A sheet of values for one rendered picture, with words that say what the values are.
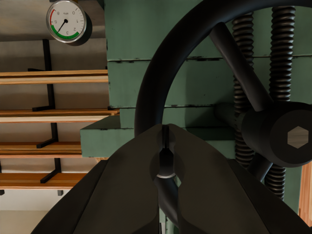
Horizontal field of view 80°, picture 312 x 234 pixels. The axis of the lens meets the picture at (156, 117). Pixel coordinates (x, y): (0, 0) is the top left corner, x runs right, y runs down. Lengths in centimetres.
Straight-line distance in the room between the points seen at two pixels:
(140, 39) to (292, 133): 28
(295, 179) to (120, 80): 33
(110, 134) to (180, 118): 14
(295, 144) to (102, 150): 32
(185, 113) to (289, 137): 21
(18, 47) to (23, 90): 64
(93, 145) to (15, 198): 375
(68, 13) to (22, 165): 353
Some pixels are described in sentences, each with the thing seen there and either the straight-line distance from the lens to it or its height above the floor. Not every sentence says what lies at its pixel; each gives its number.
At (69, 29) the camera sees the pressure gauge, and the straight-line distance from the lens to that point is 34.
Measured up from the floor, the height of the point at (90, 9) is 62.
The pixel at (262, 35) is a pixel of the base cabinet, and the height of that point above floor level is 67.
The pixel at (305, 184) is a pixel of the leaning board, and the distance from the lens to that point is 228.
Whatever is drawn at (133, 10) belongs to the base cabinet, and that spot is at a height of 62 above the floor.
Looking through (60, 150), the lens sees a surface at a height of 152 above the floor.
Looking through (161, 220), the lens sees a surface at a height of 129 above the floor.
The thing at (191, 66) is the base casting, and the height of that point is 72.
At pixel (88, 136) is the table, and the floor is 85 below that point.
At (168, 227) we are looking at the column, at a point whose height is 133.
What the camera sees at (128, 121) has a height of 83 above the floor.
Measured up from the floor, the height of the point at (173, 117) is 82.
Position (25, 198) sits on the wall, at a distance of 402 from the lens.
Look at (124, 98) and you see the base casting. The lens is 37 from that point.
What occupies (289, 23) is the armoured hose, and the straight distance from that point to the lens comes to 29.
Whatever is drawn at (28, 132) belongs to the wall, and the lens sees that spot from 357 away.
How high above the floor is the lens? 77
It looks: 8 degrees up
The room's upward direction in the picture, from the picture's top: 179 degrees clockwise
